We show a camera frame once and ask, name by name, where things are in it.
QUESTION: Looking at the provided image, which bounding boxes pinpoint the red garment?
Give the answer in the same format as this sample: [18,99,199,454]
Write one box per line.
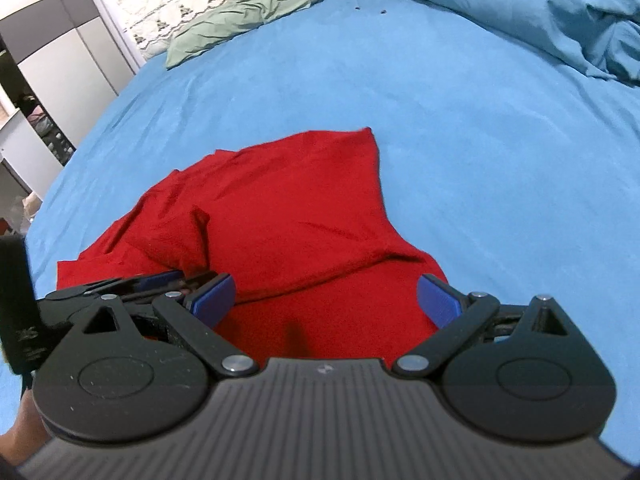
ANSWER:
[58,128,442,362]

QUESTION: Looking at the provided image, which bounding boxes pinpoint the blue bed sheet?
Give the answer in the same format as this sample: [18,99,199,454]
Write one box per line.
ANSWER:
[27,0,639,462]

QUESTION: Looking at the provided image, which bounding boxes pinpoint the grey white wardrobe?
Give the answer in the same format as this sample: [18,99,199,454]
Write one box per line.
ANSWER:
[0,0,137,201]

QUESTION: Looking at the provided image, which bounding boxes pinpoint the green pillow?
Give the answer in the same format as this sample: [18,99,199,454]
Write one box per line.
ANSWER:
[165,0,319,70]

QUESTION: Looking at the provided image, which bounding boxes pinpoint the person's hand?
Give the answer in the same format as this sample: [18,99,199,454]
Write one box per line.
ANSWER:
[1,390,50,466]

